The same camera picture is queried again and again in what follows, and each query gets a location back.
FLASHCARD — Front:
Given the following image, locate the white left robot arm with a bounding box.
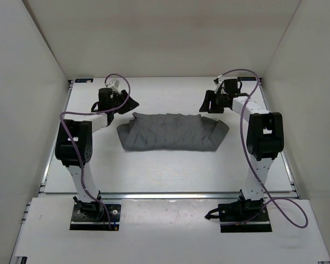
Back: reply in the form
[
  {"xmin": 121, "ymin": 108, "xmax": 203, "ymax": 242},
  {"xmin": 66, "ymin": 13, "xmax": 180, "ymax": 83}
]
[{"xmin": 55, "ymin": 88, "xmax": 139, "ymax": 224}]

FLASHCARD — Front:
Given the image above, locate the blue label sticker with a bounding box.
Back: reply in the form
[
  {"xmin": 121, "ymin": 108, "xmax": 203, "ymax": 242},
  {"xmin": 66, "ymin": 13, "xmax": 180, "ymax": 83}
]
[
  {"xmin": 238, "ymin": 76, "xmax": 256, "ymax": 81},
  {"xmin": 74, "ymin": 78, "xmax": 94, "ymax": 83}
]

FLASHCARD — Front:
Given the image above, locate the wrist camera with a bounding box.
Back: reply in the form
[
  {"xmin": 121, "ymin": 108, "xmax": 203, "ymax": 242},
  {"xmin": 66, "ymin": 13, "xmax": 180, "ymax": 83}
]
[
  {"xmin": 214, "ymin": 78, "xmax": 223, "ymax": 94},
  {"xmin": 106, "ymin": 79, "xmax": 119, "ymax": 90}
]

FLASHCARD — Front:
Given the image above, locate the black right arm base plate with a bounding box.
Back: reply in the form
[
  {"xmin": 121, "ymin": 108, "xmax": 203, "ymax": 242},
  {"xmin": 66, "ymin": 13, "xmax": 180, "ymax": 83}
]
[{"xmin": 205, "ymin": 198, "xmax": 272, "ymax": 233}]

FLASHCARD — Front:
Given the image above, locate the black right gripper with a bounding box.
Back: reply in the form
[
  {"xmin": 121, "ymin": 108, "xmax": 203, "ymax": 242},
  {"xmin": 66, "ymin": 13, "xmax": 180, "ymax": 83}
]
[{"xmin": 199, "ymin": 90, "xmax": 226, "ymax": 114}]

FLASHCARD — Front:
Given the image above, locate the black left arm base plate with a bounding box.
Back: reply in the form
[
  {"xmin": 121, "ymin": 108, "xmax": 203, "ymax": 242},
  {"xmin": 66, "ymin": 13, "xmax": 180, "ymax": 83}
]
[{"xmin": 69, "ymin": 202, "xmax": 122, "ymax": 232}]

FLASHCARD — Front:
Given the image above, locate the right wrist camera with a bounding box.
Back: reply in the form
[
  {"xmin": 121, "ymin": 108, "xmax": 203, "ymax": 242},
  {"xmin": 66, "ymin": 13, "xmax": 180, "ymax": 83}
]
[{"xmin": 214, "ymin": 78, "xmax": 223, "ymax": 94}]

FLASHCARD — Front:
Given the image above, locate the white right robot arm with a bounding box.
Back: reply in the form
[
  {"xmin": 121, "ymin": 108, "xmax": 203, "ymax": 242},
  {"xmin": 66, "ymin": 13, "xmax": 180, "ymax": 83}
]
[{"xmin": 200, "ymin": 78, "xmax": 284, "ymax": 220}]

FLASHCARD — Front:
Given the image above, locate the blue label sticker right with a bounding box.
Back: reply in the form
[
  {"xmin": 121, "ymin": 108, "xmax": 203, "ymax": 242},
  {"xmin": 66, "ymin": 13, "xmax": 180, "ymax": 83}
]
[{"xmin": 238, "ymin": 76, "xmax": 256, "ymax": 81}]

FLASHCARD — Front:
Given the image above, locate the aluminium table edge rail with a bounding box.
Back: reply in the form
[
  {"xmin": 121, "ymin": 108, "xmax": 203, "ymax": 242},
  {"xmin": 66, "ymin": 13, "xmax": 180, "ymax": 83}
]
[{"xmin": 38, "ymin": 190, "xmax": 299, "ymax": 200}]

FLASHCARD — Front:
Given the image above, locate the blue label sticker left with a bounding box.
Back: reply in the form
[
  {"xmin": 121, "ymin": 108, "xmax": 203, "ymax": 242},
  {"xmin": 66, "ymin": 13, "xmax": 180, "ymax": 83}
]
[{"xmin": 74, "ymin": 78, "xmax": 94, "ymax": 83}]

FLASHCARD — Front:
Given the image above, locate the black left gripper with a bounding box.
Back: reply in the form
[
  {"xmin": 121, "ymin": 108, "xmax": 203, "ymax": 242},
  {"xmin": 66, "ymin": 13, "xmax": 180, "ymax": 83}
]
[{"xmin": 110, "ymin": 89, "xmax": 139, "ymax": 115}]

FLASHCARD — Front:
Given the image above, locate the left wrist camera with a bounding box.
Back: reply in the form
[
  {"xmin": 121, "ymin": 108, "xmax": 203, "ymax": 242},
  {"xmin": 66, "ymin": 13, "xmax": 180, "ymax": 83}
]
[{"xmin": 106, "ymin": 79, "xmax": 119, "ymax": 90}]

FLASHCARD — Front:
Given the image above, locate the grey pleated skirt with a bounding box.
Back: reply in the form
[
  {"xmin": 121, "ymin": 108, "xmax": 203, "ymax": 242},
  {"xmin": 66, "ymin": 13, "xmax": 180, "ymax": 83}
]
[{"xmin": 117, "ymin": 112, "xmax": 229, "ymax": 152}]

